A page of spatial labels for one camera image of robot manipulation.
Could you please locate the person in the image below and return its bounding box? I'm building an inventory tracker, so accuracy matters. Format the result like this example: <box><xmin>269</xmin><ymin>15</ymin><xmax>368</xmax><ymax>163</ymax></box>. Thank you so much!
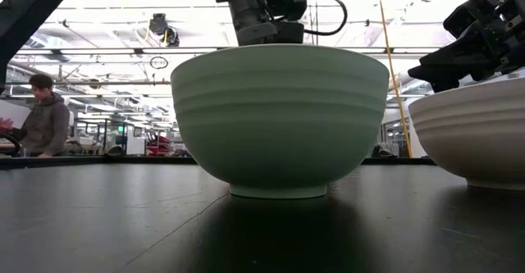
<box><xmin>0</xmin><ymin>73</ymin><xmax>71</xmax><ymax>159</ymax></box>

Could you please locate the long yellow cable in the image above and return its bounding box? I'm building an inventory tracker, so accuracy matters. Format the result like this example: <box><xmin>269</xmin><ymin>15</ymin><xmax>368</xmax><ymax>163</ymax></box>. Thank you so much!
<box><xmin>374</xmin><ymin>0</ymin><xmax>413</xmax><ymax>159</ymax></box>

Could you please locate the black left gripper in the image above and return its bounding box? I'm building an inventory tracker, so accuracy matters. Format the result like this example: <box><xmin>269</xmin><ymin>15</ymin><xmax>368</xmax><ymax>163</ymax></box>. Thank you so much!
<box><xmin>235</xmin><ymin>18</ymin><xmax>306</xmax><ymax>47</ymax></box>

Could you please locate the horizontal metal ceiling rail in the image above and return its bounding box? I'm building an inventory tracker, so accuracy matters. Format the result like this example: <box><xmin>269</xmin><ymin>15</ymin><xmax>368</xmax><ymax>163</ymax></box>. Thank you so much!
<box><xmin>14</xmin><ymin>46</ymin><xmax>444</xmax><ymax>57</ymax></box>

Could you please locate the large white ribbed bowl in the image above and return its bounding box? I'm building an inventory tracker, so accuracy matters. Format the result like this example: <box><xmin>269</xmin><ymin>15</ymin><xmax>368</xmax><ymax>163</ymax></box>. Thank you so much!
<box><xmin>408</xmin><ymin>75</ymin><xmax>525</xmax><ymax>191</ymax></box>

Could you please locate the white paper sheet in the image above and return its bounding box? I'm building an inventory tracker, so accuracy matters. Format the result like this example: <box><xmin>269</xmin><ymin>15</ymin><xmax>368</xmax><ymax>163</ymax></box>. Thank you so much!
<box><xmin>0</xmin><ymin>99</ymin><xmax>32</xmax><ymax>131</ymax></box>

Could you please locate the mint green bowl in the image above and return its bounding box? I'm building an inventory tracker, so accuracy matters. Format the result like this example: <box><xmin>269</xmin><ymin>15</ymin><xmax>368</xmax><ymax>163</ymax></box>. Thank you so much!
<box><xmin>170</xmin><ymin>43</ymin><xmax>390</xmax><ymax>200</ymax></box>

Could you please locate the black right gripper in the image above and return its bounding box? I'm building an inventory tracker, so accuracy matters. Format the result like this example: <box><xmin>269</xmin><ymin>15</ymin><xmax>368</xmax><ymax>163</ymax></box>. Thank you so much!
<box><xmin>407</xmin><ymin>0</ymin><xmax>525</xmax><ymax>94</ymax></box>

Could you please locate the red cart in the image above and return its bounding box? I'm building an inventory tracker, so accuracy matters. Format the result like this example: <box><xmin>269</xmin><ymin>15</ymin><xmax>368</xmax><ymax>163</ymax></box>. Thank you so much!
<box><xmin>144</xmin><ymin>130</ymin><xmax>172</xmax><ymax>157</ymax></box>

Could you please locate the white cabinet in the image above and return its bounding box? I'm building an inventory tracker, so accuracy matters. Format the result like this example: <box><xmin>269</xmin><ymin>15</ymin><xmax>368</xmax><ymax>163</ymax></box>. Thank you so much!
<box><xmin>126</xmin><ymin>125</ymin><xmax>147</xmax><ymax>156</ymax></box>

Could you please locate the hanging black cable loop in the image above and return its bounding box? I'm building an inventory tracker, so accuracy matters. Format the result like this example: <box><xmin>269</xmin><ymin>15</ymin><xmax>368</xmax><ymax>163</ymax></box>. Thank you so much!
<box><xmin>148</xmin><ymin>56</ymin><xmax>170</xmax><ymax>71</ymax></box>

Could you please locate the black ceiling cable reel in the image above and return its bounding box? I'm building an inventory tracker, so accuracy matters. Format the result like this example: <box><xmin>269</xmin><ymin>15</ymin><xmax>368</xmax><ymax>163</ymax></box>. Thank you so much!
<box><xmin>148</xmin><ymin>12</ymin><xmax>180</xmax><ymax>48</ymax></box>

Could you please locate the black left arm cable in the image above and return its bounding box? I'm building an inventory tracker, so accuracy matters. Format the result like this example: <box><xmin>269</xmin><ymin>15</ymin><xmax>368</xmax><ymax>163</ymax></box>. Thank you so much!
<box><xmin>302</xmin><ymin>0</ymin><xmax>349</xmax><ymax>37</ymax></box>

